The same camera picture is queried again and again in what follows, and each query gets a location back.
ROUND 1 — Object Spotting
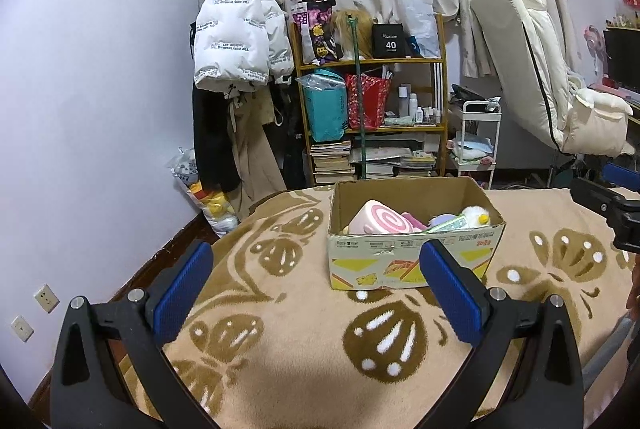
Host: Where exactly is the stack of books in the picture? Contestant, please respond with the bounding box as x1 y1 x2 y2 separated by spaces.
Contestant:
309 140 356 186

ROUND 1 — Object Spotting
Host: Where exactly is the person's right hand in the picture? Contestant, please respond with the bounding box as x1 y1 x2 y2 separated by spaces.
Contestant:
626 253 640 321

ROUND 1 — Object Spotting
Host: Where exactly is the blond wig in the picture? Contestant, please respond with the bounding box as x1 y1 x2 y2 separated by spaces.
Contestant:
332 9 374 61

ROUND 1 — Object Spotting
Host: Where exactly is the black hanging garment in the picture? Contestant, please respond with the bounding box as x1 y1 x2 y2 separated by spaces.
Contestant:
192 85 241 193

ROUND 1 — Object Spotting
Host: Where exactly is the colourful printed bag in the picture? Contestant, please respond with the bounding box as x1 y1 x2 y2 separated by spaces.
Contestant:
292 0 343 65

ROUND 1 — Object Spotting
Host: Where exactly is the open cardboard box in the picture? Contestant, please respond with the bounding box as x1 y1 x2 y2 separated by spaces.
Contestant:
326 177 506 291

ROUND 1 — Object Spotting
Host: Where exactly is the white wall socket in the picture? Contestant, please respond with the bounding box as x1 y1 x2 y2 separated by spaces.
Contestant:
11 315 35 342
34 284 60 314

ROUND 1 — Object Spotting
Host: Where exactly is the pink plush toy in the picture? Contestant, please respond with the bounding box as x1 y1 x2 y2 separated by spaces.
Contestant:
401 212 427 232

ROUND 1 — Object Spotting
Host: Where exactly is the white rolling cart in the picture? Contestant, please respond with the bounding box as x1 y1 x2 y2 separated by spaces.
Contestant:
447 98 502 190

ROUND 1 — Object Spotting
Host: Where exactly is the black box marked 40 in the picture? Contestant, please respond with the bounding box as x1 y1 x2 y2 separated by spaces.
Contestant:
372 24 406 59

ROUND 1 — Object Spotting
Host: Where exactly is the wooden bookshelf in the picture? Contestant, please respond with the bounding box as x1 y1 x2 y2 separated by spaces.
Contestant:
288 14 448 184

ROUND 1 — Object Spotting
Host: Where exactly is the white fluffy plush black hat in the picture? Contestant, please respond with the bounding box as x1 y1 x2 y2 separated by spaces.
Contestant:
461 206 491 229

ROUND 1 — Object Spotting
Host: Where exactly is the purple round plush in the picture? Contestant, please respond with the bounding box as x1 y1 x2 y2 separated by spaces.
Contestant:
427 214 456 229

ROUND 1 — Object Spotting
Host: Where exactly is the beige hanging coat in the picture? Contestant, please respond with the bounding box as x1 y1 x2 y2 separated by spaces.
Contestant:
226 87 286 221

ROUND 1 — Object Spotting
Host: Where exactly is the white folded mattress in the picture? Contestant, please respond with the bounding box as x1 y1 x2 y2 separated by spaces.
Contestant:
471 0 636 158

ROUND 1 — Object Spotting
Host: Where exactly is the red patterned gift bag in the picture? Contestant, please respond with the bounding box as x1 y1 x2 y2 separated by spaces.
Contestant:
346 74 390 131

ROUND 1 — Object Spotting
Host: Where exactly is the pink swirl roll plush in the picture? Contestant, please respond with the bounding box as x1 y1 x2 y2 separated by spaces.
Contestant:
347 201 413 235

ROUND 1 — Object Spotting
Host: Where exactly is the plastic bag with toys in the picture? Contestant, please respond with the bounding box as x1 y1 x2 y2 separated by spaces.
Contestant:
167 148 239 237

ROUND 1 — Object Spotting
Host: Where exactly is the green pole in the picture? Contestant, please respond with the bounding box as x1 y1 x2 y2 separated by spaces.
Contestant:
347 13 368 180

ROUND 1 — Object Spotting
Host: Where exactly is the teal bag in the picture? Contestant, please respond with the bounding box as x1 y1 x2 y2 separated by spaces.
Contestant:
297 68 347 142

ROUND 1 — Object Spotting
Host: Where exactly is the white plastic bag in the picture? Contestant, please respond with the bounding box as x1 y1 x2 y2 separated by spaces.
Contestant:
398 0 440 59

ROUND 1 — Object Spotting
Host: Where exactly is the green tissue pack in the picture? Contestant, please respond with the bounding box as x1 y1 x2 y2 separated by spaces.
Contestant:
427 215 466 233

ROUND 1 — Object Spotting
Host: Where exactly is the white puffer jacket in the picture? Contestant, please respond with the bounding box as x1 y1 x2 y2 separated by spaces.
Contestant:
193 0 294 99

